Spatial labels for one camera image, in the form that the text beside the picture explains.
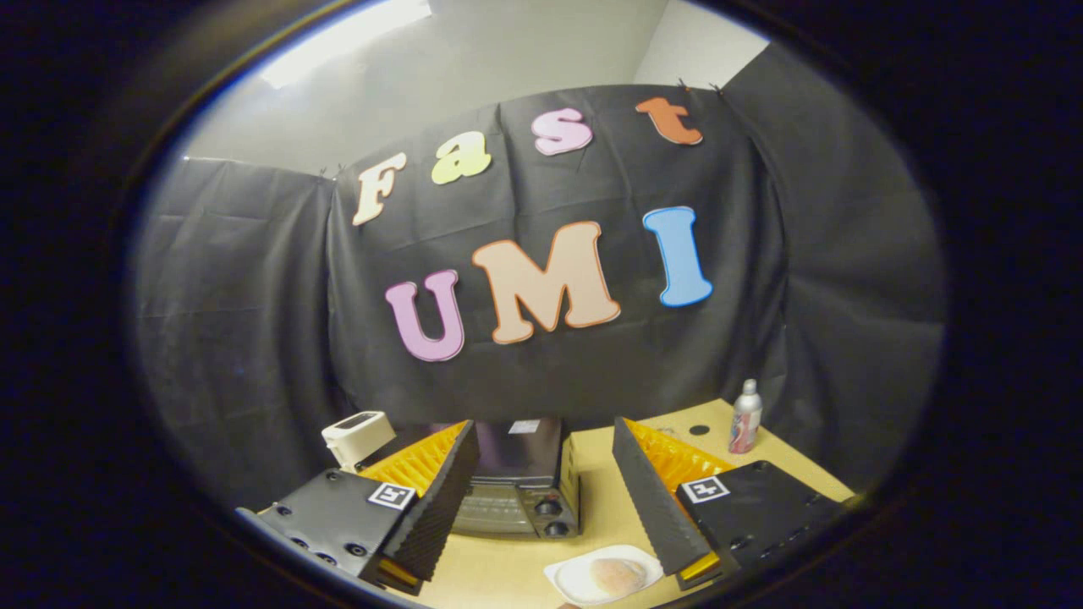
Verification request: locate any black toaster oven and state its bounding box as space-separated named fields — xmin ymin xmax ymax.
xmin=372 ymin=416 xmax=582 ymax=540

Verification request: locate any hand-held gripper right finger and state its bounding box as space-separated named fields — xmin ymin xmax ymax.
xmin=612 ymin=416 xmax=849 ymax=591

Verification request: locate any white square plate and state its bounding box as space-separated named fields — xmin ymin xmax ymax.
xmin=543 ymin=544 xmax=665 ymax=606

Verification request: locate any silver spray bottle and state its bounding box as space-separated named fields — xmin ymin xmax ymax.
xmin=729 ymin=379 xmax=763 ymax=455

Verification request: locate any black backdrop cloth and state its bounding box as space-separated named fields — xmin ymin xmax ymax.
xmin=134 ymin=42 xmax=947 ymax=513

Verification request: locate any white pop-up toaster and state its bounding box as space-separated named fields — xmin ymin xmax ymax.
xmin=322 ymin=411 xmax=397 ymax=473

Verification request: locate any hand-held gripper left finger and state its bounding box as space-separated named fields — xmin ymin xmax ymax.
xmin=237 ymin=420 xmax=481 ymax=597

